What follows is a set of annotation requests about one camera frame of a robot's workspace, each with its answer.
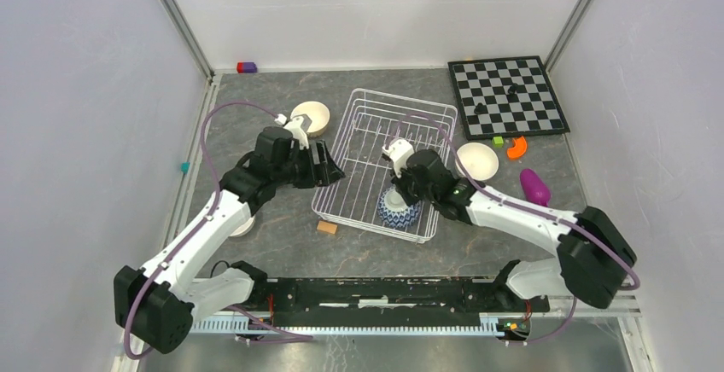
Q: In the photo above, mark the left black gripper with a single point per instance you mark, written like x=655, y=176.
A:
x=322, y=174

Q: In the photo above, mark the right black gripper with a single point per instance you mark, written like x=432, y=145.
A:
x=399, y=183

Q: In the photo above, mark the blue patterned bowl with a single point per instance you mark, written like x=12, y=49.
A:
x=394, y=212

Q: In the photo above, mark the beige bowl with leaf motif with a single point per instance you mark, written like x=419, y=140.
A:
x=316, y=117

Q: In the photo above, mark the white bowl outside rack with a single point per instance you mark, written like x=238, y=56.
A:
x=479, y=160

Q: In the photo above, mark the plain white bowl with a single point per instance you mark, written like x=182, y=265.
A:
x=244, y=228

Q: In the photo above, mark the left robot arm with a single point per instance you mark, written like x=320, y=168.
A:
x=160, y=301

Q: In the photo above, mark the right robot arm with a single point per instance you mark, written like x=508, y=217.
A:
x=590, y=258

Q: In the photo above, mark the small wooden block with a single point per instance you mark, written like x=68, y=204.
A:
x=327, y=227

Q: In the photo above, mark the small green cube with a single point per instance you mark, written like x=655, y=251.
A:
x=498, y=141

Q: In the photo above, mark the black chess piece lower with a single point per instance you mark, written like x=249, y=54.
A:
x=480, y=108

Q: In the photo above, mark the orange curved toy piece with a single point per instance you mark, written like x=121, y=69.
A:
x=518, y=148

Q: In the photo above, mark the purple plastic scoop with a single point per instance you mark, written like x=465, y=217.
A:
x=534, y=189

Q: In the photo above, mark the black and white chessboard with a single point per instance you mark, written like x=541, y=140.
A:
x=533, y=111

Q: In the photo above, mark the red and purple block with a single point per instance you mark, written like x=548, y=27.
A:
x=243, y=67

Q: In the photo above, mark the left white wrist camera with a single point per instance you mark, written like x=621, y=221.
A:
x=297, y=125

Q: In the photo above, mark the white wire dish rack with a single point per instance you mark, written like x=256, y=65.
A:
x=370, y=119

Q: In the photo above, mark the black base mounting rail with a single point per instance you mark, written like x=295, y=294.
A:
x=386, y=301

